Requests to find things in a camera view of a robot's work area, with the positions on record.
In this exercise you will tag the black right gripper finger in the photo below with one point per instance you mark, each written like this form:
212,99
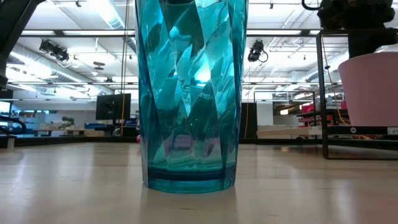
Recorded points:
363,45

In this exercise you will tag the pink plastic cup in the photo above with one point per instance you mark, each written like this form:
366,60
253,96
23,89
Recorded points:
370,90

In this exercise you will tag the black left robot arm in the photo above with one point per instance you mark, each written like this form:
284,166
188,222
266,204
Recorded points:
12,28

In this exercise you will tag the black metal shelf rack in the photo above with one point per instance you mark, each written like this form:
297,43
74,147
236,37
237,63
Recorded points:
322,93

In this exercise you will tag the light wooden board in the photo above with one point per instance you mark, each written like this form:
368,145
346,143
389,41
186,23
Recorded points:
286,132

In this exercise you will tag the black cabinet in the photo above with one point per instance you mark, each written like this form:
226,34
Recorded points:
248,119

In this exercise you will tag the blue faceted plastic tumbler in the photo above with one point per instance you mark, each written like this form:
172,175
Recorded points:
189,93

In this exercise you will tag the small pink object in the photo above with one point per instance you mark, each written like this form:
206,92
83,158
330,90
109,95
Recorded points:
138,139

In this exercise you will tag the black monitor screen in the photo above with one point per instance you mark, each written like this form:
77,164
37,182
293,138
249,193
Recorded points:
113,106

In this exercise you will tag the potted plant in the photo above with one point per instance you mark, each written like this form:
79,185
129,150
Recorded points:
67,121

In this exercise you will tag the black ceiling camera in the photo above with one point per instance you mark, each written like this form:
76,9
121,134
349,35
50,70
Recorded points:
255,51
54,49

